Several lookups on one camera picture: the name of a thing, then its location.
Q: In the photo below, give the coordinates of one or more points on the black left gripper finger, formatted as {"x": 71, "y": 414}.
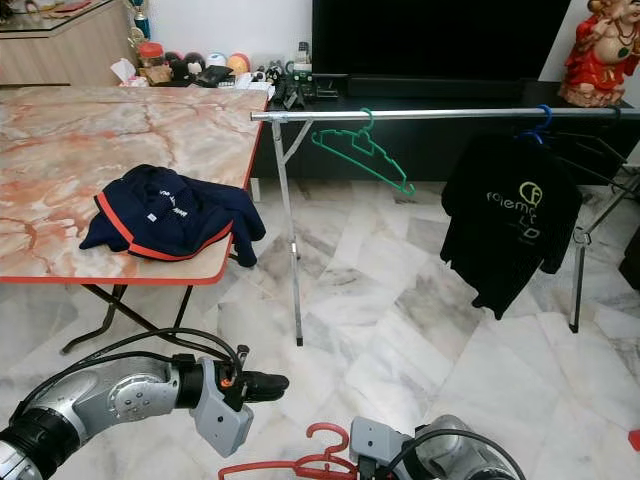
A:
{"x": 268, "y": 393}
{"x": 270, "y": 380}

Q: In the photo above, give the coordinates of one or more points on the red plastic hanger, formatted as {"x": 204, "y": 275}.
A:
{"x": 300, "y": 462}

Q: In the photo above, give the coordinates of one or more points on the navy t-shirt red trim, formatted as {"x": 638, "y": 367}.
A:
{"x": 170, "y": 212}

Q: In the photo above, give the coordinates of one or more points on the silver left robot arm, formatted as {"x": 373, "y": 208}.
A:
{"x": 130, "y": 400}

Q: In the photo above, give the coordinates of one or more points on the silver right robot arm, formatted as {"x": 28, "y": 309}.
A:
{"x": 460, "y": 455}

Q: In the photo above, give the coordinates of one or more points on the green plastic hanger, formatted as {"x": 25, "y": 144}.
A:
{"x": 360, "y": 147}

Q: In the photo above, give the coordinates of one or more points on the blue plastic hanger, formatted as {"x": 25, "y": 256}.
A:
{"x": 547, "y": 120}

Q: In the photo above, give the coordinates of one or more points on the black t-shirt green logo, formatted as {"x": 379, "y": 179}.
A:
{"x": 510, "y": 250}

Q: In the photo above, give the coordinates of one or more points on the marble top folding table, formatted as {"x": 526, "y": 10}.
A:
{"x": 60, "y": 170}

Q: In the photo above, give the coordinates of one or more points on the white paper stack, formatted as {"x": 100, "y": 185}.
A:
{"x": 255, "y": 86}

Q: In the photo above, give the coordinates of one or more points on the black wallet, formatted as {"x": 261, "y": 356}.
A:
{"x": 213, "y": 77}

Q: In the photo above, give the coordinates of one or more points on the orange round ball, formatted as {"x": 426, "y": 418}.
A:
{"x": 239, "y": 64}

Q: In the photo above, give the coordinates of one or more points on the clear plastic bottle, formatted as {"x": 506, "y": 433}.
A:
{"x": 301, "y": 62}

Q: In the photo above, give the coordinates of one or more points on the black plush toy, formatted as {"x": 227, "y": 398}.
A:
{"x": 186, "y": 68}

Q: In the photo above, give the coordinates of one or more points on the white teal round ball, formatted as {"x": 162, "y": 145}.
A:
{"x": 217, "y": 61}

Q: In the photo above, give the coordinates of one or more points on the pink tissue box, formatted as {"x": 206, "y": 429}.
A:
{"x": 128, "y": 77}

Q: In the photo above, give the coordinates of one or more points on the red lidded glass jar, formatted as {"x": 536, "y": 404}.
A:
{"x": 152, "y": 65}

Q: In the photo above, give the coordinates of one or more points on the black TV console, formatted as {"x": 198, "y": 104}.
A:
{"x": 460, "y": 102}

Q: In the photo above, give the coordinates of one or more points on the black soundbar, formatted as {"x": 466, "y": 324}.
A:
{"x": 440, "y": 87}

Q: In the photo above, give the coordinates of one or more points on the blue gold trophy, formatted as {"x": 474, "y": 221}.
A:
{"x": 139, "y": 22}

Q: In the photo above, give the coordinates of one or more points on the black flat television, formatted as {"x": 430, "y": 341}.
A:
{"x": 440, "y": 40}

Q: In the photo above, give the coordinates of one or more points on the wooden sideboard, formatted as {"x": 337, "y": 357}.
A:
{"x": 60, "y": 50}

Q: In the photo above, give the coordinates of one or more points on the red laughing Buddha statue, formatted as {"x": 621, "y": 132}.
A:
{"x": 600, "y": 60}

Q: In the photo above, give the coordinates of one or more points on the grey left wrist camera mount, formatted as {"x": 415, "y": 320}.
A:
{"x": 220, "y": 420}

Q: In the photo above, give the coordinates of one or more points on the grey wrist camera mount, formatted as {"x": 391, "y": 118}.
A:
{"x": 375, "y": 442}
{"x": 220, "y": 420}

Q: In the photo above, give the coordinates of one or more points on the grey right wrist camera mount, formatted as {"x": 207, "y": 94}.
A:
{"x": 375, "y": 442}

